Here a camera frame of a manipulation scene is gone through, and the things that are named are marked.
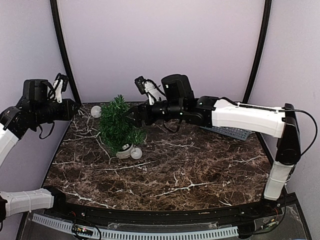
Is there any left black frame post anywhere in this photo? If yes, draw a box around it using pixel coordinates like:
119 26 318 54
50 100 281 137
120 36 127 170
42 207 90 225
49 0 82 105

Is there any blue plastic basket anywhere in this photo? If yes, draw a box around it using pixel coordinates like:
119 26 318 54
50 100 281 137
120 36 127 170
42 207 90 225
201 126 252 141

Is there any black frame post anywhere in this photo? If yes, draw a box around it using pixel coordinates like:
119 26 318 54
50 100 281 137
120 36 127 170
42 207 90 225
49 0 82 105
242 0 272 104

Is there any right black frame post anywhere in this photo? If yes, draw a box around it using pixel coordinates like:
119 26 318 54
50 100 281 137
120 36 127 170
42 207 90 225
242 0 272 104

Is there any black front rail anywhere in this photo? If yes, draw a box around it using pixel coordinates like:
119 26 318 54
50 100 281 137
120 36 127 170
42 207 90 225
44 201 283 226

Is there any white ball fairy light string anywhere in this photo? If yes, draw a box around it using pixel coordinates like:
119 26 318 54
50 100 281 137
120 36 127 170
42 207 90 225
72 104 143 165

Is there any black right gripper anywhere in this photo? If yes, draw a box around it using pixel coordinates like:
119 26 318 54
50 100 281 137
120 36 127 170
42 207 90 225
122 99 185 128

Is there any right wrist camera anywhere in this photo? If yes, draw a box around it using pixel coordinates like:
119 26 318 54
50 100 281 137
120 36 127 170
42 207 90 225
134 76 164 106

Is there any perforated cable duct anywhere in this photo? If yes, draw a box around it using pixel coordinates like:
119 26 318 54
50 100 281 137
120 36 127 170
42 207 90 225
31 213 239 240

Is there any small green christmas tree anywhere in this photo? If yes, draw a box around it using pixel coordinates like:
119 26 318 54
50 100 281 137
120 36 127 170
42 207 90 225
99 94 147 154

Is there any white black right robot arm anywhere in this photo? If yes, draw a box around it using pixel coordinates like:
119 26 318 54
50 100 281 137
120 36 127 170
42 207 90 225
123 74 305 217

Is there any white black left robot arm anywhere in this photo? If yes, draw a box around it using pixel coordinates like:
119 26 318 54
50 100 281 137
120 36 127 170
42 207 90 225
0 74 80 221

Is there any white tree pot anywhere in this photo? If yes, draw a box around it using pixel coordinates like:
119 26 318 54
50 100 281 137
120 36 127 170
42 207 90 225
115 144 134 159

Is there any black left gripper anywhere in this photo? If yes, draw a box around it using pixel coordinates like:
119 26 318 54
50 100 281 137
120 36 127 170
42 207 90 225
31 97 80 125

